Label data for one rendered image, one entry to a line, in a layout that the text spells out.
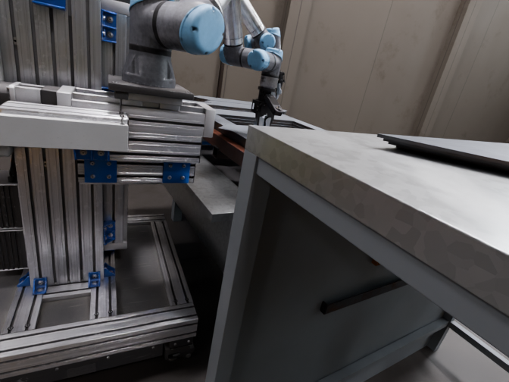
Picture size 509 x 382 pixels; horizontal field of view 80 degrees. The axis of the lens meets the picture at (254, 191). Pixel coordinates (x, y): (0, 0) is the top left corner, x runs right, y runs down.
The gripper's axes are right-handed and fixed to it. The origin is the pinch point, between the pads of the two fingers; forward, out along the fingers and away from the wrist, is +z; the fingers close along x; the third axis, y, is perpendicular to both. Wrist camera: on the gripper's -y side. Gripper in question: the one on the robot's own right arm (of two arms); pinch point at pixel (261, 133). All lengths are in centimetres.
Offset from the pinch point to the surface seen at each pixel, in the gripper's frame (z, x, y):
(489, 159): -20, 20, -94
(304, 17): -98, -189, 240
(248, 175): -10, 50, -74
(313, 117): 27, -254, 250
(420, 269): -13, 49, -103
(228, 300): 16, 50, -75
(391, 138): -20, 30, -84
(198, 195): 19.1, 36.0, -20.7
